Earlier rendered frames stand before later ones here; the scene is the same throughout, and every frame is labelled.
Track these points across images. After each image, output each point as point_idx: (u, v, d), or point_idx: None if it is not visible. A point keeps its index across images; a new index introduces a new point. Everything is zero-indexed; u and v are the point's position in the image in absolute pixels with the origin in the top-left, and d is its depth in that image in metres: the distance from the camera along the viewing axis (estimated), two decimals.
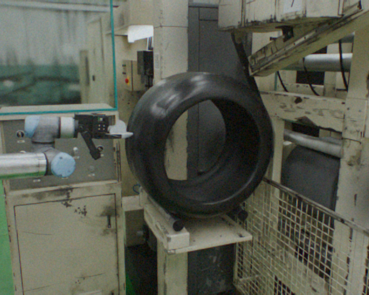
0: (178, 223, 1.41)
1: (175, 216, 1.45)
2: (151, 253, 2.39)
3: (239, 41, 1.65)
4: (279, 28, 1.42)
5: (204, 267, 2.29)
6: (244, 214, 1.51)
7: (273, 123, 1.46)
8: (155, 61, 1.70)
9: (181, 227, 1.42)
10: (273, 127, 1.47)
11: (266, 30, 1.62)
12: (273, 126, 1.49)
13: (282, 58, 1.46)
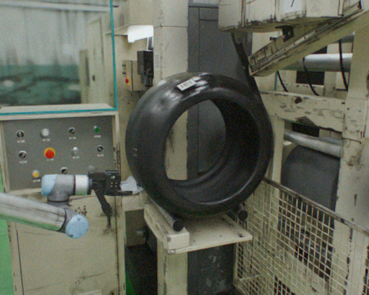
0: (181, 227, 1.42)
1: None
2: (151, 253, 2.39)
3: (239, 41, 1.65)
4: (279, 28, 1.42)
5: (204, 267, 2.29)
6: (243, 217, 1.51)
7: (186, 85, 1.30)
8: (155, 61, 1.70)
9: (176, 227, 1.41)
10: (190, 83, 1.30)
11: (266, 30, 1.62)
12: (188, 81, 1.32)
13: (282, 58, 1.46)
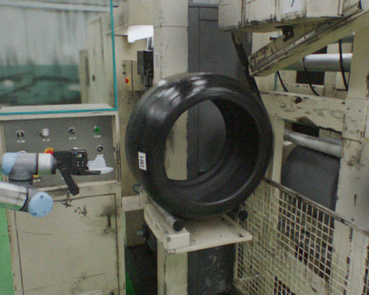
0: (176, 225, 1.41)
1: (171, 218, 1.44)
2: (151, 253, 2.39)
3: (239, 41, 1.65)
4: (279, 28, 1.42)
5: (204, 267, 2.29)
6: (243, 214, 1.51)
7: (143, 163, 1.30)
8: (155, 61, 1.70)
9: (181, 224, 1.41)
10: (143, 158, 1.30)
11: (266, 30, 1.62)
12: (139, 155, 1.32)
13: (282, 58, 1.46)
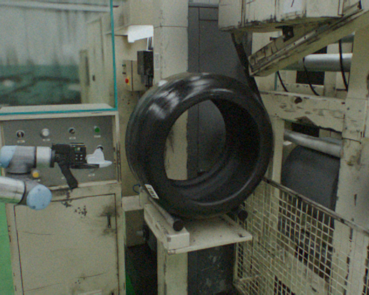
0: (176, 226, 1.41)
1: (170, 220, 1.44)
2: (151, 253, 2.39)
3: (239, 41, 1.65)
4: (279, 28, 1.42)
5: (204, 267, 2.29)
6: (242, 214, 1.51)
7: (153, 192, 1.34)
8: (155, 61, 1.70)
9: (180, 223, 1.41)
10: (151, 188, 1.34)
11: (266, 30, 1.62)
12: (147, 188, 1.35)
13: (282, 58, 1.46)
